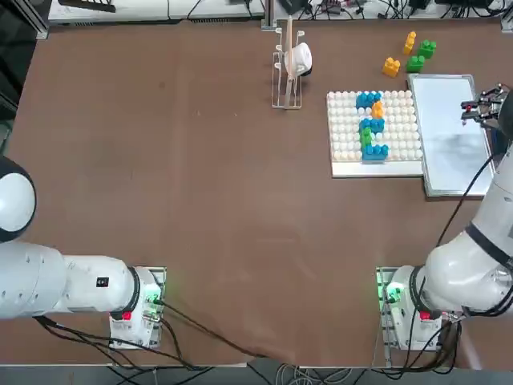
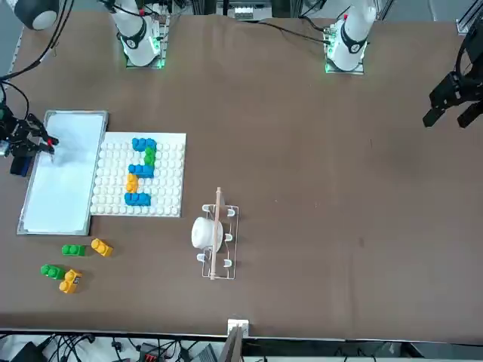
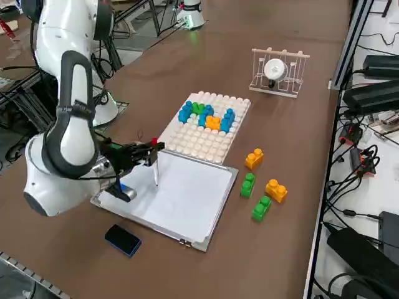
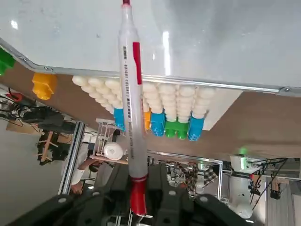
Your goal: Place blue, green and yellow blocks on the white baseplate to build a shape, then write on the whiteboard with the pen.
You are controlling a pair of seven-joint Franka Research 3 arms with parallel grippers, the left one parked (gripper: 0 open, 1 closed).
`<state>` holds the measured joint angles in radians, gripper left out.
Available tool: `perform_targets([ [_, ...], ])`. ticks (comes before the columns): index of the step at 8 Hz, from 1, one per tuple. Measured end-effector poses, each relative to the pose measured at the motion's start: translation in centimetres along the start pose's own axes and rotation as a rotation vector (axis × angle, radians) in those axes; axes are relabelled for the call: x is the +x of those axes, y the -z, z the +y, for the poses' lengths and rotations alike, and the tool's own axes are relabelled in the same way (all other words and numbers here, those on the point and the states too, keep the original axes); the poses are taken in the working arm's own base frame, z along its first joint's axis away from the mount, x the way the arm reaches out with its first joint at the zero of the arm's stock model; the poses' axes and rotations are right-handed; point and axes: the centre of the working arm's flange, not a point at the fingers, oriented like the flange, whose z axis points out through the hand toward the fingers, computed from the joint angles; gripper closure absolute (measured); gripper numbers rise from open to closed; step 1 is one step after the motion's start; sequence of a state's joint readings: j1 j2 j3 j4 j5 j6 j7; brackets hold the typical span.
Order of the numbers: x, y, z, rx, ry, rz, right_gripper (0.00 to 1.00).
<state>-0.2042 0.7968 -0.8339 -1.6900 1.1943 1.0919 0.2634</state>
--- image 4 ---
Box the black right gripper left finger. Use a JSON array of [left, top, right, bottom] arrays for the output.
[[13, 164, 130, 226]]

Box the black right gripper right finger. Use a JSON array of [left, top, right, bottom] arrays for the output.
[[147, 162, 256, 226]]

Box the green toy block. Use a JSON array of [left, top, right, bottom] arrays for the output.
[[164, 120, 189, 140], [0, 47, 16, 77]]

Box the blue three-stud block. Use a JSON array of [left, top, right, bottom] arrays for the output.
[[150, 112, 166, 137], [187, 114, 206, 142], [113, 107, 126, 132]]

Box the yellow two-stud block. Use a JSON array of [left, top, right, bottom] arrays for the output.
[[32, 72, 58, 101], [143, 111, 152, 130]]

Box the white pen with red cap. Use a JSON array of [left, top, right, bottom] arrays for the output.
[[117, 0, 149, 216]]

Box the white studded baseplate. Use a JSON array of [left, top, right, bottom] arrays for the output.
[[71, 75, 243, 131]]

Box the person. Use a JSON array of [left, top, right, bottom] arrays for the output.
[[69, 141, 115, 196]]

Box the white cup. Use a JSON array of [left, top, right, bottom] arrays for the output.
[[103, 142, 124, 162]]

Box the wooden stand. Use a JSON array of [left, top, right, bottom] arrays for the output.
[[34, 130, 59, 166]]

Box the aluminium camera post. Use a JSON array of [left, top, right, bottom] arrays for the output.
[[60, 121, 87, 195]]

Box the white wire cup rack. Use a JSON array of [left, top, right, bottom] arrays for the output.
[[89, 118, 129, 165]]

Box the white whiteboard with grey frame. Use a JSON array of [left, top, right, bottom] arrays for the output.
[[0, 0, 301, 95]]

